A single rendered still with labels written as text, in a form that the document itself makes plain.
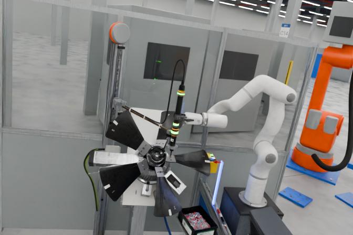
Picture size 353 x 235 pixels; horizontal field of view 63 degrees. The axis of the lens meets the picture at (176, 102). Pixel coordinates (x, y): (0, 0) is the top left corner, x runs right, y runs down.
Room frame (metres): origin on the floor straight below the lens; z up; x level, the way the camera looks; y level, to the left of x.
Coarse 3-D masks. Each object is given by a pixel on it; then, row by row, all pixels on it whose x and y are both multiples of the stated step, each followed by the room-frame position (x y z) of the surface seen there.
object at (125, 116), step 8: (128, 112) 1.74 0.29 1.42; (120, 120) 1.72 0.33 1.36; (128, 120) 1.72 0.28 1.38; (120, 128) 1.71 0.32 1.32; (128, 128) 1.70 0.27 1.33; (136, 128) 1.70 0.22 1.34; (112, 136) 1.71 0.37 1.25; (120, 136) 1.70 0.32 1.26; (128, 136) 1.69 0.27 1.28; (136, 136) 1.68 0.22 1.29; (128, 144) 1.70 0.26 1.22; (136, 144) 1.68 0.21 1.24
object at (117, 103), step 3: (114, 99) 2.11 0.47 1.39; (117, 99) 2.13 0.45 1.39; (120, 99) 2.14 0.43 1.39; (114, 102) 2.10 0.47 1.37; (117, 102) 2.07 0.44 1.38; (120, 102) 2.06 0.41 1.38; (123, 102) 2.08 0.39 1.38; (126, 102) 2.10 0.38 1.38; (114, 105) 2.09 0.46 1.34; (117, 105) 2.06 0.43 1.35; (120, 105) 2.06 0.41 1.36; (123, 105) 2.08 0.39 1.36; (126, 105) 2.10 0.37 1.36; (114, 108) 2.09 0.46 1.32; (117, 108) 2.06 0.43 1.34; (120, 108) 2.06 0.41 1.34; (123, 108) 2.08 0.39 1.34
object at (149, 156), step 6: (150, 150) 1.62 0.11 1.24; (156, 150) 1.63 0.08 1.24; (162, 150) 1.64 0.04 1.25; (144, 156) 1.68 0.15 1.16; (150, 156) 1.60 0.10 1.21; (156, 156) 1.60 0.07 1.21; (162, 156) 1.62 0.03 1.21; (150, 162) 1.58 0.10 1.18; (156, 162) 1.58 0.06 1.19; (162, 162) 1.59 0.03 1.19; (150, 168) 1.65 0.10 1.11
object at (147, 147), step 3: (144, 141) 1.67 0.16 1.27; (141, 144) 1.68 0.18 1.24; (144, 144) 1.67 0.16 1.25; (147, 144) 1.67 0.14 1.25; (138, 147) 1.69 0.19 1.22; (141, 147) 1.68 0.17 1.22; (144, 147) 1.68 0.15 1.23; (147, 147) 1.67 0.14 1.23; (150, 147) 1.66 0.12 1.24; (138, 150) 1.69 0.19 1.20; (141, 150) 1.68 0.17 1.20; (144, 150) 1.68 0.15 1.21; (147, 150) 1.67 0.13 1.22; (141, 153) 1.68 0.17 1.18; (144, 153) 1.68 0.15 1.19
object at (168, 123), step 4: (164, 112) 1.92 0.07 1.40; (168, 112) 1.91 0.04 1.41; (172, 112) 1.90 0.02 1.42; (164, 116) 1.89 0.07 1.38; (168, 116) 1.88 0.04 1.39; (172, 116) 1.87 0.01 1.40; (160, 120) 1.88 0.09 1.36; (168, 120) 1.85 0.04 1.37; (172, 120) 1.84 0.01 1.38; (164, 124) 1.83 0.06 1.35; (168, 124) 1.82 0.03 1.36; (172, 124) 1.80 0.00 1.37; (180, 124) 1.79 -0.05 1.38; (160, 128) 1.83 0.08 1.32; (168, 128) 1.79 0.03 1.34; (160, 132) 1.80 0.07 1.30; (164, 132) 1.77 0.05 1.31; (160, 136) 1.76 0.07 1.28; (164, 136) 1.74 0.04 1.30
